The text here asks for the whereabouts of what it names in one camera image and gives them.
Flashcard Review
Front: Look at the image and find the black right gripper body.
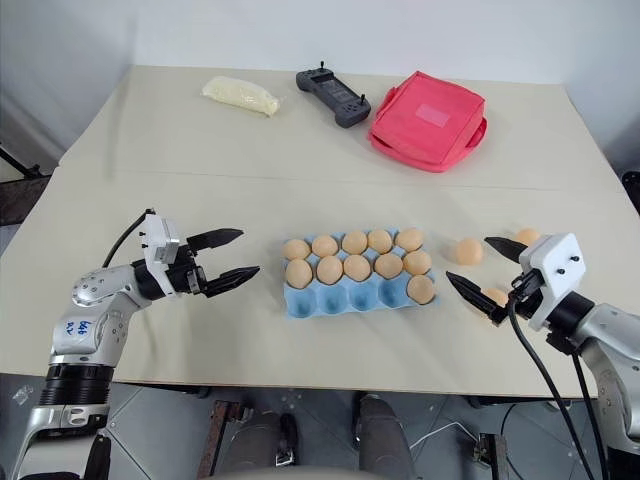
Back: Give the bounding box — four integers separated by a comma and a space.
504, 268, 545, 320

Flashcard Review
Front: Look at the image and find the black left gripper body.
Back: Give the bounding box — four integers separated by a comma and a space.
166, 244, 208, 300

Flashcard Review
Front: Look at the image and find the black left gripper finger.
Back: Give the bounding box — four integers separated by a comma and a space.
202, 266, 262, 300
186, 228, 245, 254

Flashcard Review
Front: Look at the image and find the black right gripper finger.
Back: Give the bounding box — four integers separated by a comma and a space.
484, 235, 531, 265
445, 271, 507, 327

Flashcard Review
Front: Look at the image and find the blue egg tray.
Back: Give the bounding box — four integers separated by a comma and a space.
279, 228, 444, 321

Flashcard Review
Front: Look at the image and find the black equipment piece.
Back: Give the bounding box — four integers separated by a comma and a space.
621, 169, 640, 212

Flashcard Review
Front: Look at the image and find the white filled plastic pouch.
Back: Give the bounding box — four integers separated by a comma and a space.
201, 75, 283, 120

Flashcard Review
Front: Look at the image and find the red fabric bag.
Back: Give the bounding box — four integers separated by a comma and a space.
367, 70, 489, 175

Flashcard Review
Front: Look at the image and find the rusty metal bar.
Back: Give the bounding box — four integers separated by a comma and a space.
196, 399, 242, 480
477, 431, 517, 480

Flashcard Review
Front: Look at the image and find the dark rounded shape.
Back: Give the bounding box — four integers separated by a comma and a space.
356, 393, 417, 480
225, 411, 302, 480

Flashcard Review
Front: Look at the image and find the dark grey handheld controller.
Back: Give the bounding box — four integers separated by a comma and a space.
295, 60, 373, 130

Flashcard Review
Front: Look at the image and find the black stand leg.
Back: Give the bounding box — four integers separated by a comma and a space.
0, 141, 42, 180

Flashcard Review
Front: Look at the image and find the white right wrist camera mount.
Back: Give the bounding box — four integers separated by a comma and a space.
518, 232, 587, 332

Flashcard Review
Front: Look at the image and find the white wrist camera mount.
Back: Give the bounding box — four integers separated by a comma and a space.
140, 213, 182, 275
518, 232, 587, 332

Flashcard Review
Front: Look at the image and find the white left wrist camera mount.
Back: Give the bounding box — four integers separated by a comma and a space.
140, 213, 182, 275

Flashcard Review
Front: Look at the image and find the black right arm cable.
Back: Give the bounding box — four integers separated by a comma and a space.
570, 349, 612, 480
506, 297, 600, 480

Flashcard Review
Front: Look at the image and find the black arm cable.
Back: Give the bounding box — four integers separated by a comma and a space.
101, 208, 154, 269
506, 297, 600, 480
570, 349, 612, 480

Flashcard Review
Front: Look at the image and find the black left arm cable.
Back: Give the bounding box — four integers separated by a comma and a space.
101, 208, 154, 269

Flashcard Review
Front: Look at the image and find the white floor cable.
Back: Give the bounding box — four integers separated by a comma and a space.
409, 401, 522, 452

